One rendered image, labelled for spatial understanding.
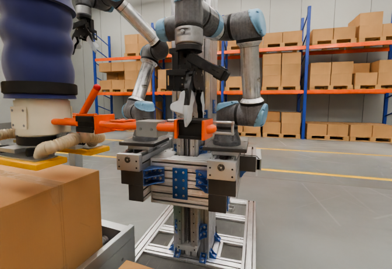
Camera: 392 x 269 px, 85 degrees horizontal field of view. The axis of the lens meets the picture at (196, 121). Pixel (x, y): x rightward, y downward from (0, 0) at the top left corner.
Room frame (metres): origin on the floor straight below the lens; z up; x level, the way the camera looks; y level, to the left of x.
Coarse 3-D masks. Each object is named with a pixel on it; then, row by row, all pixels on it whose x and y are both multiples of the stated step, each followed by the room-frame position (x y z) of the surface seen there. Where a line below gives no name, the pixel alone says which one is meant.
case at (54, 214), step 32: (0, 192) 0.73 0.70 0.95; (32, 192) 0.73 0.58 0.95; (64, 192) 0.81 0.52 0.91; (96, 192) 0.96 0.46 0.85; (0, 224) 0.62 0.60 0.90; (32, 224) 0.70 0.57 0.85; (64, 224) 0.80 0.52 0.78; (96, 224) 0.95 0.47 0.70; (0, 256) 0.61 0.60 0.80; (32, 256) 0.69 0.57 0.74; (64, 256) 0.80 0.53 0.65
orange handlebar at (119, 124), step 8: (56, 120) 0.73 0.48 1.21; (64, 120) 0.71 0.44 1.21; (72, 120) 0.70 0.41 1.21; (112, 120) 0.64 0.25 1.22; (120, 120) 0.63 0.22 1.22; (128, 120) 0.65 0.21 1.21; (112, 128) 0.64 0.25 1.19; (120, 128) 0.64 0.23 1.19; (128, 128) 0.62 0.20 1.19; (160, 128) 0.58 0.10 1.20; (168, 128) 0.57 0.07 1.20; (208, 128) 0.54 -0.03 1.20; (216, 128) 0.56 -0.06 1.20
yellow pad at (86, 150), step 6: (78, 144) 0.84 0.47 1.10; (84, 144) 0.85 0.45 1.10; (66, 150) 0.81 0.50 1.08; (72, 150) 0.80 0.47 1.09; (78, 150) 0.79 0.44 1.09; (84, 150) 0.78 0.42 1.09; (90, 150) 0.78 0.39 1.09; (96, 150) 0.80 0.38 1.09; (102, 150) 0.82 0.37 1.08; (108, 150) 0.86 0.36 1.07
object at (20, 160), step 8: (8, 144) 0.74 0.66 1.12; (0, 152) 0.72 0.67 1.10; (24, 152) 0.72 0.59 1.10; (32, 152) 0.67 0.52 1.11; (0, 160) 0.65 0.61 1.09; (8, 160) 0.64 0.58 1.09; (16, 160) 0.64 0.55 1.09; (24, 160) 0.63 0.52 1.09; (32, 160) 0.62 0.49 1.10; (40, 160) 0.63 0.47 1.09; (48, 160) 0.64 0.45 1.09; (56, 160) 0.65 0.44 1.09; (64, 160) 0.67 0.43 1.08; (24, 168) 0.61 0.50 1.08; (32, 168) 0.60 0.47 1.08; (40, 168) 0.60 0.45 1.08
